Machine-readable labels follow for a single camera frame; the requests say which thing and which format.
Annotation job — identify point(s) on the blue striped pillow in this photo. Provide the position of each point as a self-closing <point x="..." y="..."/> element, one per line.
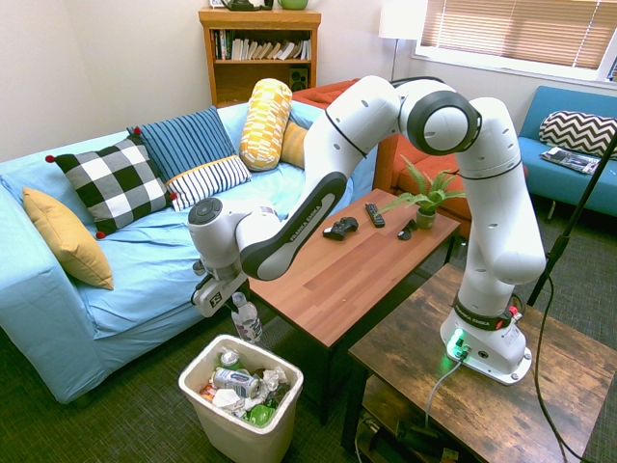
<point x="185" y="140"/>

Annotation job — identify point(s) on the red-brown wooden coffee table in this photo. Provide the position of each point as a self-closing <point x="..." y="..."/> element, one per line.
<point x="347" y="275"/>

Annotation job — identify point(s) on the small potted fern plant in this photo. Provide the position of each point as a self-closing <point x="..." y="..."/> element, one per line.
<point x="426" y="212"/>

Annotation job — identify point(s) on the mustard yellow pillow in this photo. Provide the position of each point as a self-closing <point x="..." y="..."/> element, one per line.
<point x="67" y="236"/>

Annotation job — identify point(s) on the crumpled grey paper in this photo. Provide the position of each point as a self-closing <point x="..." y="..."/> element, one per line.
<point x="275" y="378"/>

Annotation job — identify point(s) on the clear plastic water bottle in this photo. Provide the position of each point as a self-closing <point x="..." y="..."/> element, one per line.
<point x="248" y="323"/>

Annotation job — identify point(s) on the crumpled white paper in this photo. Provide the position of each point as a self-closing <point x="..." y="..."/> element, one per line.
<point x="229" y="400"/>

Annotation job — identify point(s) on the black white chevron pillow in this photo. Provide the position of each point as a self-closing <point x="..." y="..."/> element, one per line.
<point x="578" y="132"/>

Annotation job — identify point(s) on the small black sunglasses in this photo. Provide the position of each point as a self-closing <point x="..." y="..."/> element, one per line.
<point x="406" y="231"/>

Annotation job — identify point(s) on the black game controller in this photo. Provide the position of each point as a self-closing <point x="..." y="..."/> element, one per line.
<point x="340" y="228"/>

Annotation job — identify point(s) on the black remote control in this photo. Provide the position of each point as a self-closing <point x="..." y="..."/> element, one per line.
<point x="375" y="215"/>

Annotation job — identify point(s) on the teal sofa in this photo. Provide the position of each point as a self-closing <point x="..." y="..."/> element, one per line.
<point x="559" y="190"/>

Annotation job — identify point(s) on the green bowl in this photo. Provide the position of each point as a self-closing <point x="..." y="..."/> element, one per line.
<point x="293" y="4"/>

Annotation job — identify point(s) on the wooden window blinds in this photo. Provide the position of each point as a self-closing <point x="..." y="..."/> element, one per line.
<point x="511" y="24"/>

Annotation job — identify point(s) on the magazine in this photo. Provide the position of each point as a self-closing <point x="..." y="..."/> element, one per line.
<point x="569" y="161"/>

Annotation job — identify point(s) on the yellow patterned bolster pillow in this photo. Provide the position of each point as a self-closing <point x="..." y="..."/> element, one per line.
<point x="265" y="123"/>

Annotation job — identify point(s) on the green drink can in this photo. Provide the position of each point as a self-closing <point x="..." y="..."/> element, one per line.
<point x="229" y="359"/>

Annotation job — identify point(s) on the floor vent grille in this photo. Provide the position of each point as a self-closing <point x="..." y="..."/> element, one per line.
<point x="277" y="337"/>

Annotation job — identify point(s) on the wooden bookshelf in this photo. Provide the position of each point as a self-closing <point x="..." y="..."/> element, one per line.
<point x="260" y="77"/>

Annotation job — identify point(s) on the orange striped pillow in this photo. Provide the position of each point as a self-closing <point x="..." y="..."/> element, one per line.
<point x="293" y="144"/>

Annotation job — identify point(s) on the white navy striped pillow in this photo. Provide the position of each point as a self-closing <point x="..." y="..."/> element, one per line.
<point x="209" y="181"/>

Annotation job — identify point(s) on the orange ottoman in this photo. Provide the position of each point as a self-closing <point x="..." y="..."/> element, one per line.
<point x="410" y="185"/>

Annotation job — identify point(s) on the red wrapper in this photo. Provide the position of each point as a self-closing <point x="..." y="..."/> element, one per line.
<point x="208" y="391"/>

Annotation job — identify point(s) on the black equipment box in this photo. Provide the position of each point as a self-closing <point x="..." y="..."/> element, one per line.
<point x="410" y="436"/>

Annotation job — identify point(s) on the black white checkered pillow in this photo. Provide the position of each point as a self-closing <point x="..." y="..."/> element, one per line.
<point x="113" y="183"/>

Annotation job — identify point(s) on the small black speaker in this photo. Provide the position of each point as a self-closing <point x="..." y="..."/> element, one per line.
<point x="299" y="78"/>

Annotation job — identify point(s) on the black white ornament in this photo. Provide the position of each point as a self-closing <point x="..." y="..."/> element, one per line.
<point x="246" y="5"/>

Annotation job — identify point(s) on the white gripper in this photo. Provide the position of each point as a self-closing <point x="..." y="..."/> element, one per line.
<point x="214" y="299"/>

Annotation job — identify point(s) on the white plastic trash bin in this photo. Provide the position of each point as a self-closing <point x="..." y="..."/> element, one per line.
<point x="241" y="434"/>

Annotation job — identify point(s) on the dark rustic wooden table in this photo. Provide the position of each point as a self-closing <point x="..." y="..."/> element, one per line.
<point x="482" y="415"/>

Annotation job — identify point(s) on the light blue sofa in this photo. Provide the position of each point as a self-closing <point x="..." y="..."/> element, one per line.
<point x="144" y="260"/>

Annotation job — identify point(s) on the black camera stand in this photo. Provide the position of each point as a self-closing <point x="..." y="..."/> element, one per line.
<point x="573" y="222"/>

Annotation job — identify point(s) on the crushed white blue can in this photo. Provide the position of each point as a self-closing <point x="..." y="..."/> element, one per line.
<point x="236" y="381"/>

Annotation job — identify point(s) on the row of paperback books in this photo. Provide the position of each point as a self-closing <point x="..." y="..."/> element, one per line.
<point x="260" y="49"/>

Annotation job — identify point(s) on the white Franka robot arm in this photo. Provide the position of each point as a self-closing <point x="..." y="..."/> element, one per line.
<point x="366" y="135"/>

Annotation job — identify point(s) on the white floor lamp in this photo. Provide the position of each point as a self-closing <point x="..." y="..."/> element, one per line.
<point x="402" y="19"/>

